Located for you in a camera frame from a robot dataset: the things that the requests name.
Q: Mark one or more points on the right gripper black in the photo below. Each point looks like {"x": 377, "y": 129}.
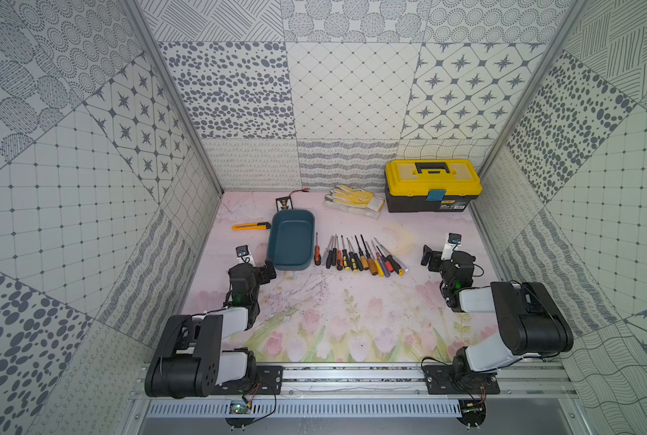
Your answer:
{"x": 436, "y": 258}

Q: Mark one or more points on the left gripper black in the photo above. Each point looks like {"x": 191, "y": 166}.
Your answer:
{"x": 258, "y": 275}

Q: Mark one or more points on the teal plastic storage tray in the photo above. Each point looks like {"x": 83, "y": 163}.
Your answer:
{"x": 291, "y": 241}

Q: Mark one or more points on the red black screwdriver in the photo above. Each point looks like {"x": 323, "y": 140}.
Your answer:
{"x": 386, "y": 262}

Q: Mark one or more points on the clear blue red screwdriver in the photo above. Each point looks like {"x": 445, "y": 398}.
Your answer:
{"x": 380, "y": 260}

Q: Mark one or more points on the yellow handle screwdriver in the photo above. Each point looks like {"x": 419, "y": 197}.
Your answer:
{"x": 375, "y": 261}

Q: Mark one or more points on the wooden orange handle screwdriver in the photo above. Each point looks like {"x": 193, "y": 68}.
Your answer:
{"x": 370, "y": 260}

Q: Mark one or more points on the black grey handle screwdriver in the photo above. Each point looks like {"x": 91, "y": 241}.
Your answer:
{"x": 333, "y": 255}

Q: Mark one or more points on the large orange black screwdriver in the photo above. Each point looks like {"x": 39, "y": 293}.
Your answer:
{"x": 338, "y": 254}

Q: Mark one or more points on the black long screwdriver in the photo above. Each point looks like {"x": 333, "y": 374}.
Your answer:
{"x": 359, "y": 254}

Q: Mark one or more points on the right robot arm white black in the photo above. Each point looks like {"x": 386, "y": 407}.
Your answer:
{"x": 529, "y": 323}

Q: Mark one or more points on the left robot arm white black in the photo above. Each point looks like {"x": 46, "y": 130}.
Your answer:
{"x": 190, "y": 361}

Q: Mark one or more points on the orange utility knife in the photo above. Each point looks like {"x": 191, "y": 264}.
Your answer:
{"x": 252, "y": 226}

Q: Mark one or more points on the yellow black toolbox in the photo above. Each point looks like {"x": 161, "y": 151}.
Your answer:
{"x": 430, "y": 185}

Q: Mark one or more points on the yellow work gloves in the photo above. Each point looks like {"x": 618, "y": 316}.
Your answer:
{"x": 355, "y": 201}

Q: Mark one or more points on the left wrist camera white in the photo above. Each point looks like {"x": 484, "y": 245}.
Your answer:
{"x": 244, "y": 254}

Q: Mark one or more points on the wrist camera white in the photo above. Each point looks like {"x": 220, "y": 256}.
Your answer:
{"x": 244, "y": 254}
{"x": 452, "y": 243}

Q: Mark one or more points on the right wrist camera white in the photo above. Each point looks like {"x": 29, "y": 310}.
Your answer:
{"x": 452, "y": 243}

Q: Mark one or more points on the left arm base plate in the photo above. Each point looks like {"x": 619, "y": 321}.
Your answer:
{"x": 260, "y": 380}

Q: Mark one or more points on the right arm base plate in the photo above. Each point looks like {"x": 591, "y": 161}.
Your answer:
{"x": 461, "y": 379}

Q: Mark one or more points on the aluminium rail frame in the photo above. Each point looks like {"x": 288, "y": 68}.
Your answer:
{"x": 532, "y": 379}

